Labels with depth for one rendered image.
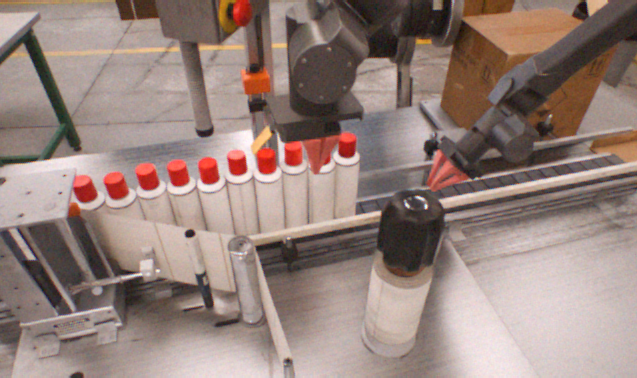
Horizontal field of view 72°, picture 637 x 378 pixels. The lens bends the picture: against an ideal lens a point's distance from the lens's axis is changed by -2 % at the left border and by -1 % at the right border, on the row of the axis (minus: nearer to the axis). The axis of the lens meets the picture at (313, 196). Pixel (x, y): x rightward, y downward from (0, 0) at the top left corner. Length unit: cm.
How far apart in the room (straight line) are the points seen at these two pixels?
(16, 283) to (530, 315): 86
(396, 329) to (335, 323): 13
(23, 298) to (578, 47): 95
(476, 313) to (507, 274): 17
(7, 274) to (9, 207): 10
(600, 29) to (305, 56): 57
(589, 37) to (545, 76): 9
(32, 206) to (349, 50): 48
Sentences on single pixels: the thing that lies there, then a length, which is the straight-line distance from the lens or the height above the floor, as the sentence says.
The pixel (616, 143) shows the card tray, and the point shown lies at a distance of 150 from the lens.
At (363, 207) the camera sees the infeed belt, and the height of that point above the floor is 88.
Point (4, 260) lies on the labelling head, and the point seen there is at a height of 109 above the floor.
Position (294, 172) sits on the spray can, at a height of 104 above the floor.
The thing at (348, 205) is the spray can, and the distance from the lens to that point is 89.
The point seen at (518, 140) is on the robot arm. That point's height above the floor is 110.
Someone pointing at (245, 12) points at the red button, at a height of 133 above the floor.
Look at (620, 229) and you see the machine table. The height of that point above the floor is 83.
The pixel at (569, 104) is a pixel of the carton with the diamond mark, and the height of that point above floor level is 96.
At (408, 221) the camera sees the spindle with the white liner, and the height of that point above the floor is 117.
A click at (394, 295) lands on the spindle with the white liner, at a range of 63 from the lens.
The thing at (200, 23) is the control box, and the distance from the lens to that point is 67.
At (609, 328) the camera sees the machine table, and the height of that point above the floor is 83.
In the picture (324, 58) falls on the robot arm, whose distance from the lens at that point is 39.
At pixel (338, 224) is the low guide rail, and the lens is 89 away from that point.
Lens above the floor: 155
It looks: 42 degrees down
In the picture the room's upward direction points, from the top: straight up
